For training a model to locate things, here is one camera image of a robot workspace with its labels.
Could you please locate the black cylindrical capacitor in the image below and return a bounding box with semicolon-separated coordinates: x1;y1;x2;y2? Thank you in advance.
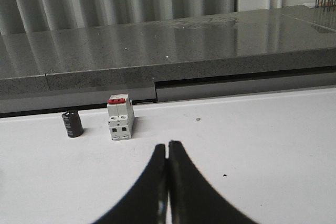
61;110;83;138

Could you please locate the white circuit breaker red switch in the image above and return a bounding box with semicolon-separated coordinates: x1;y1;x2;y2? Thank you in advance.
107;94;134;141

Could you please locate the grey stone countertop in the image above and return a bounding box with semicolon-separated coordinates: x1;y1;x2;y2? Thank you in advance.
1;5;335;98

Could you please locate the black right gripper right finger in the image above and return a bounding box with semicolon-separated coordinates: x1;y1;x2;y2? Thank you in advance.
169;141;255;223

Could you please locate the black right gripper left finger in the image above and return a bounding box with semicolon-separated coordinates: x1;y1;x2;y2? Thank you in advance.
95;144;168;223

